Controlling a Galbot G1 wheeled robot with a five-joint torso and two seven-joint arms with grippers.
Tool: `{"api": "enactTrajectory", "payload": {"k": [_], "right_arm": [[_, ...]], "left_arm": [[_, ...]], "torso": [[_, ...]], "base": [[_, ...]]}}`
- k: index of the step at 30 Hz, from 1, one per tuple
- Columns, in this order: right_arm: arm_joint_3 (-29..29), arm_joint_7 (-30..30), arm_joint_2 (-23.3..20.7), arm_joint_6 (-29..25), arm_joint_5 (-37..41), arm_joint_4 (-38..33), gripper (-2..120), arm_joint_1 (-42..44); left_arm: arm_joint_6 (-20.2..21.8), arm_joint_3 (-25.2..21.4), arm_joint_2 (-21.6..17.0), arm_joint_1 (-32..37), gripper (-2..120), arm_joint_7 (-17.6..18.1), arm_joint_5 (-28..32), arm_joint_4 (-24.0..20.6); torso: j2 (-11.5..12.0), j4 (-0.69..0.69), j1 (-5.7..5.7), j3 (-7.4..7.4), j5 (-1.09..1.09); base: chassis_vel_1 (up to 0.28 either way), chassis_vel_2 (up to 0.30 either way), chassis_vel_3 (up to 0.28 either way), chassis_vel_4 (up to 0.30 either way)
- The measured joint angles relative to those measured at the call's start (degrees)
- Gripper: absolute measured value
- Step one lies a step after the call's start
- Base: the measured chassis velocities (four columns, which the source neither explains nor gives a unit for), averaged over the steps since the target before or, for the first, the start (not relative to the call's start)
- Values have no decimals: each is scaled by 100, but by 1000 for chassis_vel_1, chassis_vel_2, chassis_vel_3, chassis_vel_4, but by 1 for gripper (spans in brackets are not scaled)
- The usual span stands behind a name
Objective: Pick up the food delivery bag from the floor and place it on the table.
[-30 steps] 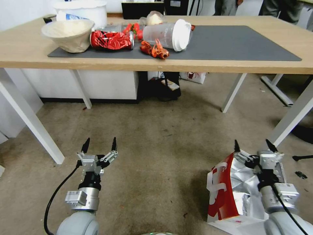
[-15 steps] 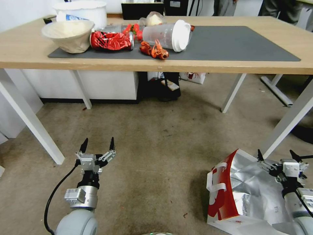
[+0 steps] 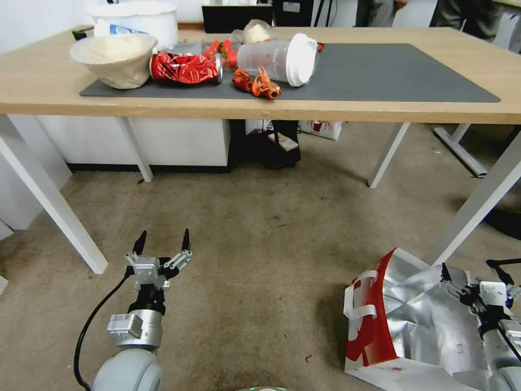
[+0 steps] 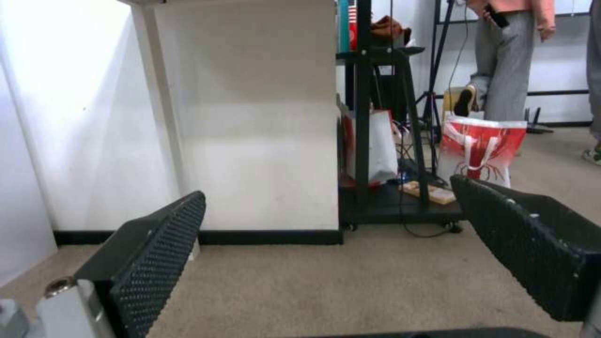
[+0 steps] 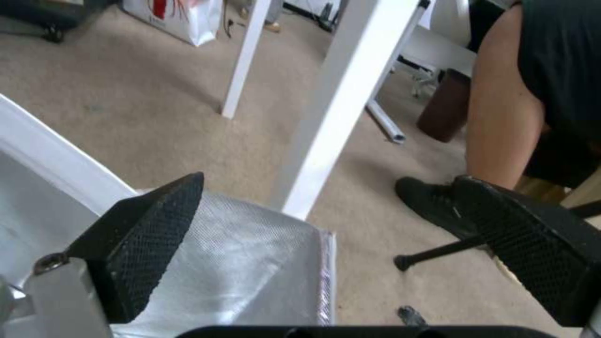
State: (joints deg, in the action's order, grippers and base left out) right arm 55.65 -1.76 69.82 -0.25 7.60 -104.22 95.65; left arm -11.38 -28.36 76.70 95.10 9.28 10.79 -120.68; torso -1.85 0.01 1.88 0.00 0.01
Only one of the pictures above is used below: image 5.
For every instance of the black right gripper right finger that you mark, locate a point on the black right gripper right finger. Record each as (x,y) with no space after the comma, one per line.
(521,243)

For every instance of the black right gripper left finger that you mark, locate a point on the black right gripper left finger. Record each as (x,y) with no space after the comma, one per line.
(136,246)

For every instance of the silver foil food delivery bag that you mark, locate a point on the silver foil food delivery bag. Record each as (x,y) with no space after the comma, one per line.
(239,267)

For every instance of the white shopping bag red print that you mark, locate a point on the white shopping bag red print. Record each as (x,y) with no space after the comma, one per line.
(176,19)

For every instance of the wooden chair leg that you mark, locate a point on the wooden chair leg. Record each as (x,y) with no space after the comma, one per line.
(580,192)

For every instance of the person's black shoe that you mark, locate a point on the person's black shoe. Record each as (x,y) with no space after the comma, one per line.
(429,202)

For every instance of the person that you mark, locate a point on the person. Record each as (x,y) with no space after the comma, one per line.
(530,88)

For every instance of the thin white table leg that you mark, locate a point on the thin white table leg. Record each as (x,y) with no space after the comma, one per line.
(246,58)

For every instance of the thick white table leg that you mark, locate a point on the thick white table leg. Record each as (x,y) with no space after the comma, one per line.
(347,105)

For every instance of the black chair base with caster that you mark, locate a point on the black chair base with caster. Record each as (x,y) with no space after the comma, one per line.
(37,19)

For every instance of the white metal desk frame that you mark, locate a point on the white metal desk frame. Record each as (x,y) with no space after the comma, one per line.
(399,88)

